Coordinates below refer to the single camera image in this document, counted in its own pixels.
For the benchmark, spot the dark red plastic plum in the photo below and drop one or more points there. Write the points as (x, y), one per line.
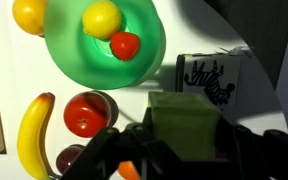
(67, 158)

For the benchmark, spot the yellow-green soft block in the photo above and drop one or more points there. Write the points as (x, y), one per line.
(184, 123)

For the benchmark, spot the yellow plastic banana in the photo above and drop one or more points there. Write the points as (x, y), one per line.
(32, 136)

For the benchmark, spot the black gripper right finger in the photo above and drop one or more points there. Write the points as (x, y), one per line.
(264, 156)

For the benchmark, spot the red plastic tomato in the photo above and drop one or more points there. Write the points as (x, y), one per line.
(85, 115)

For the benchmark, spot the red plastic strawberry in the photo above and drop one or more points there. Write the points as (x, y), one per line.
(125, 46)

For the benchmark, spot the black white zebra block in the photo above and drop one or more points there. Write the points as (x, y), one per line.
(210, 80)

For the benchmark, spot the orange plastic fruit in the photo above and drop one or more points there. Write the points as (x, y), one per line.
(128, 171)

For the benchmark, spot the small yellow plastic lemon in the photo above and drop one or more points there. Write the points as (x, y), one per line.
(101, 19)

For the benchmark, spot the green translucent plastic bowl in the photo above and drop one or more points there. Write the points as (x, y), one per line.
(80, 60)

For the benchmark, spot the large yellow-orange plastic fruit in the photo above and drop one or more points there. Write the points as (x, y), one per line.
(29, 15)

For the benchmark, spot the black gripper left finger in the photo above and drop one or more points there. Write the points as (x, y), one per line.
(124, 156)

